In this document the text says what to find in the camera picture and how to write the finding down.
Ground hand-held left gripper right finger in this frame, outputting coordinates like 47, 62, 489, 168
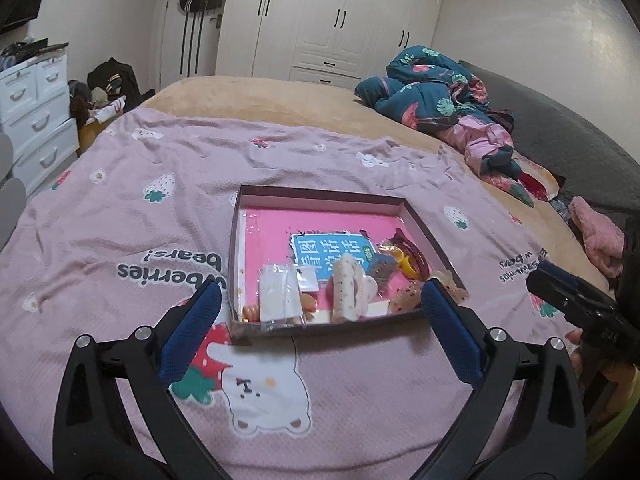
412, 277, 588, 480

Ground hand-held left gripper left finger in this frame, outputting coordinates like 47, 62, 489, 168
52, 280, 223, 480

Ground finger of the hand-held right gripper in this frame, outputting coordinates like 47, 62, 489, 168
526, 260, 608, 323

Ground clear packet with white card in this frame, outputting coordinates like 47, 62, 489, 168
259, 264, 306, 332

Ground shallow pink-lined box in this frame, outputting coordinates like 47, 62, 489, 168
227, 185, 468, 338

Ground person's right forearm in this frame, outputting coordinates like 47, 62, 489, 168
585, 400, 640, 466

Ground person's right hand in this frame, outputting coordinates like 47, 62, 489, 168
565, 329, 640, 413

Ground beige bear hair claw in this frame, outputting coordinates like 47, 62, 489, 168
432, 270, 468, 303

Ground brown leopard hair claw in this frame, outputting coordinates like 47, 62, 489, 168
387, 280, 426, 313

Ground pink fluffy garment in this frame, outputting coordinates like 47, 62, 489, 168
567, 195, 626, 278

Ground dark blue patterned cloth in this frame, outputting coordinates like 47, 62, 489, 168
550, 197, 576, 226

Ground grey oval hair clip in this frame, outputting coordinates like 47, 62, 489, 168
365, 255, 398, 291

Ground tan and red cushion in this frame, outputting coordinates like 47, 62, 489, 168
515, 157, 561, 203

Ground small white card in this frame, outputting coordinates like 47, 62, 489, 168
296, 266, 321, 295

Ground pink strawberry printed blanket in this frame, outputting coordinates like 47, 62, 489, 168
0, 105, 616, 480

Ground grey quilted headboard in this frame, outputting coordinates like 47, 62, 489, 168
457, 60, 640, 216

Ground dark maroon garment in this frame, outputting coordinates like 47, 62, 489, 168
487, 107, 516, 136

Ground yellow cardboard box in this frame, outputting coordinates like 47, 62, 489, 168
77, 115, 108, 156

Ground grey round chair back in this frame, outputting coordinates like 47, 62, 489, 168
0, 132, 28, 256

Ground dark blue floral quilt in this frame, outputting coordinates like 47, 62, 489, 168
354, 45, 536, 208

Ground tan bed sheet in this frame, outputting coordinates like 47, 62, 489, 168
142, 75, 608, 291

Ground pile of clothes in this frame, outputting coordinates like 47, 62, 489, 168
69, 79, 126, 126

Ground black bag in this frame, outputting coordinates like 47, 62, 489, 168
87, 58, 141, 111

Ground white chest of drawers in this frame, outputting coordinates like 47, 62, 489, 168
0, 42, 81, 196

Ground dark clutter pile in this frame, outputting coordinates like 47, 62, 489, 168
0, 37, 69, 72

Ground white wardrobe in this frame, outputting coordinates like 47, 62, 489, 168
215, 0, 446, 93

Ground orange spiral hair tie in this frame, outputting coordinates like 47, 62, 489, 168
242, 294, 318, 323

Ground dark hanging straps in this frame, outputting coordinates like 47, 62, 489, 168
181, 10, 206, 78

